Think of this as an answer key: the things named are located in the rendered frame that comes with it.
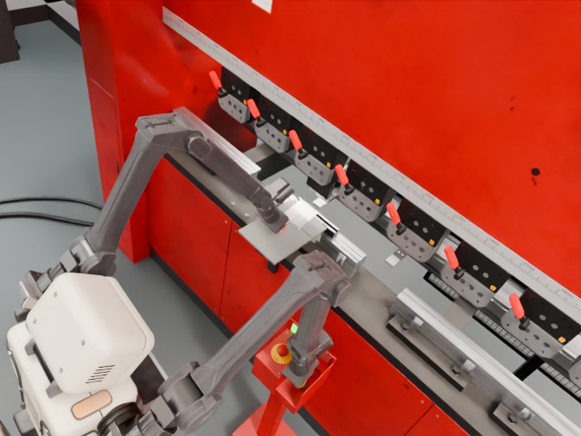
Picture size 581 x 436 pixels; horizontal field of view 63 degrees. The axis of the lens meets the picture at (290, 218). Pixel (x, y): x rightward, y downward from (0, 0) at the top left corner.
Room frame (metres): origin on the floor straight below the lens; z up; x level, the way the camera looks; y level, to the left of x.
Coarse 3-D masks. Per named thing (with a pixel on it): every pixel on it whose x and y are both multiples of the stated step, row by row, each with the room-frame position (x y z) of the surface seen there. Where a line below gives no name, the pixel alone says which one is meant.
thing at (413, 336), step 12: (396, 324) 0.93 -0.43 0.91; (396, 336) 0.91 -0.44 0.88; (408, 336) 0.90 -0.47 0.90; (420, 336) 0.91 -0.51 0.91; (420, 348) 0.87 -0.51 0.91; (432, 348) 0.88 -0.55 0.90; (432, 360) 0.84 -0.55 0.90; (444, 360) 0.85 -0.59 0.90; (444, 372) 0.81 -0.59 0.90; (456, 384) 0.78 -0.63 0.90
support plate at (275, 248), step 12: (288, 204) 1.26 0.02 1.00; (252, 228) 1.10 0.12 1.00; (264, 228) 1.11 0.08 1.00; (288, 228) 1.14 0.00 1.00; (300, 228) 1.16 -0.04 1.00; (312, 228) 1.17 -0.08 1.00; (324, 228) 1.19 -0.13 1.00; (252, 240) 1.05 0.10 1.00; (264, 240) 1.06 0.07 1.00; (276, 240) 1.07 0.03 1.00; (288, 240) 1.09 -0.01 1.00; (300, 240) 1.10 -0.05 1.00; (264, 252) 1.01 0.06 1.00; (276, 252) 1.03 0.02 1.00; (288, 252) 1.04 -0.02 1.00
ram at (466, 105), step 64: (192, 0) 1.60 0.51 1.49; (320, 0) 1.30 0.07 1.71; (384, 0) 1.20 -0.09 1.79; (448, 0) 1.11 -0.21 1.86; (512, 0) 1.04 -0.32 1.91; (576, 0) 0.98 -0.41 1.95; (256, 64) 1.41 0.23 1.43; (320, 64) 1.28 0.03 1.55; (384, 64) 1.17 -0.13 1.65; (448, 64) 1.08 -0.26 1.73; (512, 64) 1.01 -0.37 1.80; (576, 64) 0.95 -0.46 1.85; (320, 128) 1.24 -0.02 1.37; (384, 128) 1.13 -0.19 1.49; (448, 128) 1.04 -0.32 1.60; (512, 128) 0.97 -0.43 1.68; (576, 128) 0.91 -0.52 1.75; (448, 192) 1.00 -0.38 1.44; (512, 192) 0.93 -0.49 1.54; (576, 192) 0.87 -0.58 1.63; (576, 256) 0.82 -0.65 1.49; (576, 320) 0.76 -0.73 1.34
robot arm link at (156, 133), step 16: (144, 128) 0.79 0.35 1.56; (160, 128) 0.80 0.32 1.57; (176, 128) 0.81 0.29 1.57; (192, 128) 0.84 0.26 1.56; (144, 144) 0.76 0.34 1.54; (160, 144) 0.77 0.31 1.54; (176, 144) 0.80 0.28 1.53; (128, 160) 0.76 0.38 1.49; (144, 160) 0.75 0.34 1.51; (128, 176) 0.73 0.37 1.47; (144, 176) 0.75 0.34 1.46; (112, 192) 0.72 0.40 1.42; (128, 192) 0.72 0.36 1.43; (112, 208) 0.70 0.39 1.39; (128, 208) 0.72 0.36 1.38; (96, 224) 0.69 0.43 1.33; (112, 224) 0.69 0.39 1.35; (80, 240) 0.68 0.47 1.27; (96, 240) 0.66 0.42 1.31; (112, 240) 0.68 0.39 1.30; (96, 256) 0.64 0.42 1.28; (112, 256) 0.65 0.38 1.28; (80, 272) 0.61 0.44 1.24; (96, 272) 0.62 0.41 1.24; (112, 272) 0.65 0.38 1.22
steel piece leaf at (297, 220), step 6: (288, 210) 1.23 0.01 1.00; (294, 210) 1.23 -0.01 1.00; (300, 210) 1.24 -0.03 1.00; (288, 216) 1.20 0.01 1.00; (294, 216) 1.20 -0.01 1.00; (300, 216) 1.21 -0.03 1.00; (306, 216) 1.22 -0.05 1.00; (294, 222) 1.18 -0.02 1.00; (300, 222) 1.18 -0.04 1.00; (306, 222) 1.19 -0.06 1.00; (294, 228) 1.15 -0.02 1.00
